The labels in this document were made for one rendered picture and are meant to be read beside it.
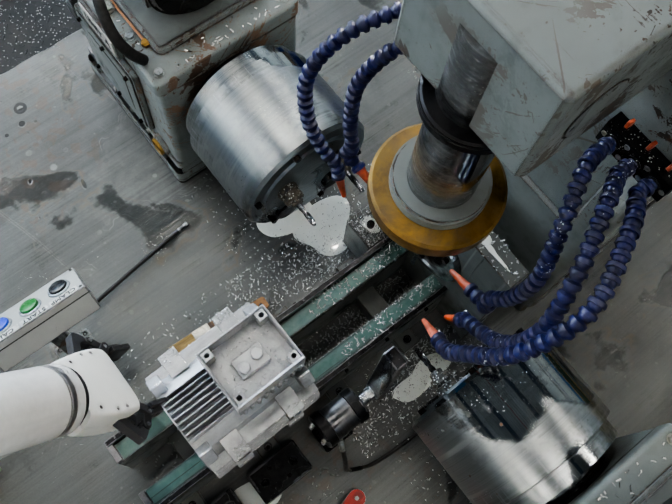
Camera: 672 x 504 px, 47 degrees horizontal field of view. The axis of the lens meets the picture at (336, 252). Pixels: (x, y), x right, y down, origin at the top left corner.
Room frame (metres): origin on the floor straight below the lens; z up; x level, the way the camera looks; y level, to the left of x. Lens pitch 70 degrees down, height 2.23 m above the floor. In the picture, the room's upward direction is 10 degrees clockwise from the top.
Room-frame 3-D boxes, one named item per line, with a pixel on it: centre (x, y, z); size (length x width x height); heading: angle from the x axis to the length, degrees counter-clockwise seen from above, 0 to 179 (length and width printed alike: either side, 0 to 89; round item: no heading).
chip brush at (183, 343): (0.31, 0.19, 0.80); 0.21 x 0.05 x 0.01; 134
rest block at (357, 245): (0.53, -0.05, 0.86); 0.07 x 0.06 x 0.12; 47
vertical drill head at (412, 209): (0.44, -0.11, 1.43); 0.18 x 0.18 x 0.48
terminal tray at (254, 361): (0.21, 0.09, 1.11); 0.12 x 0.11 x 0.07; 139
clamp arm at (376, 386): (0.22, -0.10, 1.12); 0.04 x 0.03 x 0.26; 137
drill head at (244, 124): (0.65, 0.17, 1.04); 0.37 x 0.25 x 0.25; 47
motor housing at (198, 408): (0.18, 0.12, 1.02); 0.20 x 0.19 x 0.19; 139
